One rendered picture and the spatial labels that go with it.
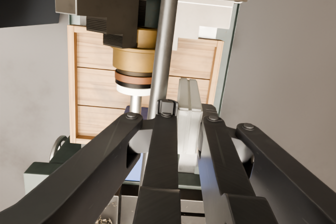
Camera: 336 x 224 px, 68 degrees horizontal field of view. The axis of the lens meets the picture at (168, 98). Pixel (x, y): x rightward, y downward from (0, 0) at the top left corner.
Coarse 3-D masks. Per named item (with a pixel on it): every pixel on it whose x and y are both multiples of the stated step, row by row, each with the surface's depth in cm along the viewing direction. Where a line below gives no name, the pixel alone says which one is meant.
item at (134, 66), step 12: (144, 36) 37; (120, 48) 37; (132, 48) 36; (144, 48) 37; (120, 60) 38; (132, 60) 37; (144, 60) 37; (120, 72) 39; (132, 72) 38; (144, 72) 38; (120, 84) 39; (132, 84) 39; (144, 84) 39
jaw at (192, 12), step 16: (192, 0) 36; (208, 0) 36; (224, 0) 36; (176, 16) 37; (192, 16) 37; (208, 16) 37; (224, 16) 36; (176, 32) 38; (192, 32) 37; (176, 48) 38
